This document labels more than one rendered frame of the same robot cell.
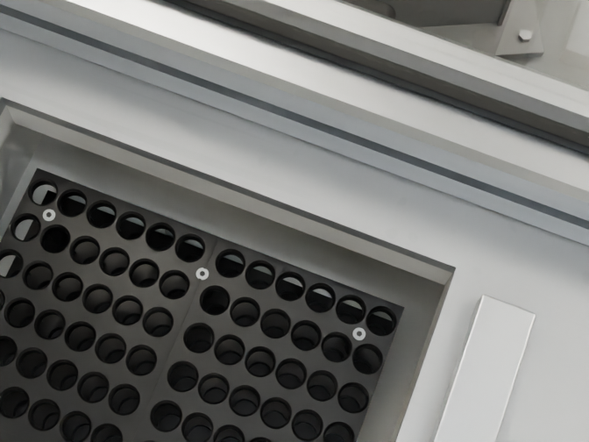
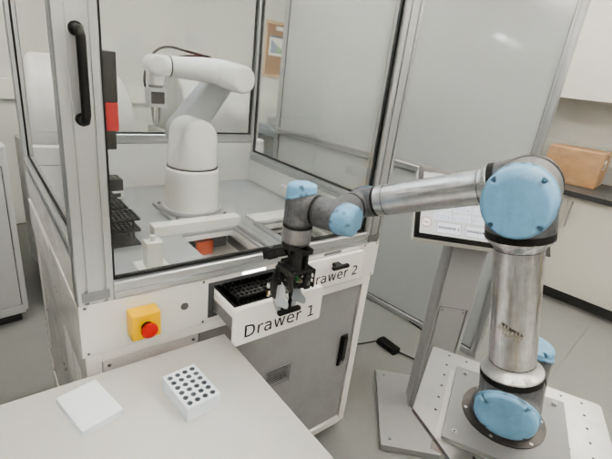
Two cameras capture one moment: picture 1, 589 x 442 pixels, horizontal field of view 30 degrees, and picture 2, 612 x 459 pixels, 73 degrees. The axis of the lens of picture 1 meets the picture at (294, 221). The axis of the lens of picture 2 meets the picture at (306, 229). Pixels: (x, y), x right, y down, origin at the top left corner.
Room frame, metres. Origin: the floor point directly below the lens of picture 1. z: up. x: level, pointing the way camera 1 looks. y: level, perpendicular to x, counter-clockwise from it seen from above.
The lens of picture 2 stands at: (0.91, -1.09, 1.51)
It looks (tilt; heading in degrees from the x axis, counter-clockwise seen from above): 21 degrees down; 126
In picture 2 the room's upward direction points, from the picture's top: 7 degrees clockwise
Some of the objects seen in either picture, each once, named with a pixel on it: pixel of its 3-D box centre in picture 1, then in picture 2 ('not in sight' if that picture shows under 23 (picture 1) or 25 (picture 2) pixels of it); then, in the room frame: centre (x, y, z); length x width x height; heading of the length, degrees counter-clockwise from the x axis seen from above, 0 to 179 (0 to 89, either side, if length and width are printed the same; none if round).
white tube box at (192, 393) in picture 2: not in sight; (190, 391); (0.29, -0.62, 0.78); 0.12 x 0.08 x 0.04; 172
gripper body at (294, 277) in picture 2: not in sight; (295, 264); (0.34, -0.34, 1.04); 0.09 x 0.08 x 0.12; 167
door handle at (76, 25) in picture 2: not in sight; (81, 76); (0.07, -0.72, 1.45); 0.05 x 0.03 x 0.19; 167
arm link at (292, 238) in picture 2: not in sight; (297, 234); (0.33, -0.33, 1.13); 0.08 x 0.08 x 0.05
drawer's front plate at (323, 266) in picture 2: not in sight; (331, 270); (0.23, 0.01, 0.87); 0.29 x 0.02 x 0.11; 77
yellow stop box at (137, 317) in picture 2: not in sight; (144, 322); (0.10, -0.62, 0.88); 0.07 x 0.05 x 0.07; 77
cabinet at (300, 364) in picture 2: not in sight; (199, 332); (-0.30, -0.13, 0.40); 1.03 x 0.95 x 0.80; 77
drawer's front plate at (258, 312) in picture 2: not in sight; (280, 313); (0.29, -0.33, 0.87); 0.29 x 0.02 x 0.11; 77
